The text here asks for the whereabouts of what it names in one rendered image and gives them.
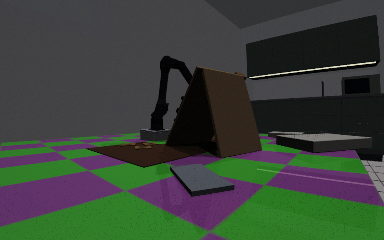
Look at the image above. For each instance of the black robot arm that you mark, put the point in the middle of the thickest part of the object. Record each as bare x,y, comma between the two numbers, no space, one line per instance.
166,64

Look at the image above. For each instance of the brown a-frame board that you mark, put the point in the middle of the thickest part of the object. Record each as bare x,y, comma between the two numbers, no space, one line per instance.
217,103

